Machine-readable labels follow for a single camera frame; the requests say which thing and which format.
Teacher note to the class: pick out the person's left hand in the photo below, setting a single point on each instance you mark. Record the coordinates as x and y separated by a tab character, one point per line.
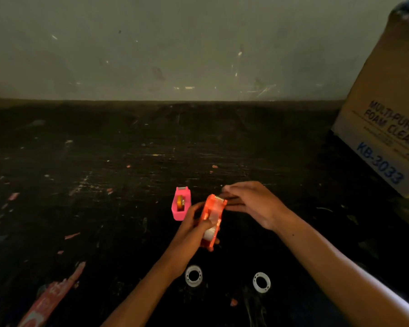
187	239

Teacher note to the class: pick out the person's right hand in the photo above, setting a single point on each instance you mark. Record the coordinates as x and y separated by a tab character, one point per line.
259	204

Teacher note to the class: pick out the person's left thumb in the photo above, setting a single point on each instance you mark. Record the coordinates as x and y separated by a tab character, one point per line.
195	214

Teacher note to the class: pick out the person's right fingers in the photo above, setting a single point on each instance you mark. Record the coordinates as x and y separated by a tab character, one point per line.
233	198

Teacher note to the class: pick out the orange tape dispenser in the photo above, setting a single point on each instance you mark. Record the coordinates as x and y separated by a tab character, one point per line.
212	221

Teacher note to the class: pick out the person's right forearm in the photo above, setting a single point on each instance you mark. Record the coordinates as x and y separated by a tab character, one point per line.
344	275

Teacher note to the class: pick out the person's left forearm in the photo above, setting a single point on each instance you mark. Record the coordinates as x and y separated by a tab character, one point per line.
139	296

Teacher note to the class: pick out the pink tape dispenser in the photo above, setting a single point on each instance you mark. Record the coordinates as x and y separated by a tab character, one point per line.
180	204

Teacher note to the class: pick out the amber tape roll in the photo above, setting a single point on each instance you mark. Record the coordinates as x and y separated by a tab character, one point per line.
180	202

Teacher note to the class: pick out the white tape roll core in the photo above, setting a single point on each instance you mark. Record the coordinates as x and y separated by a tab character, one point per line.
194	275
261	282

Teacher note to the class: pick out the red torn sticker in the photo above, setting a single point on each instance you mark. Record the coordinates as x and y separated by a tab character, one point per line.
51	298

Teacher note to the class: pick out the cardboard box with blue print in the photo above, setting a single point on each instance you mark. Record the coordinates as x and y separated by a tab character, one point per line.
385	108

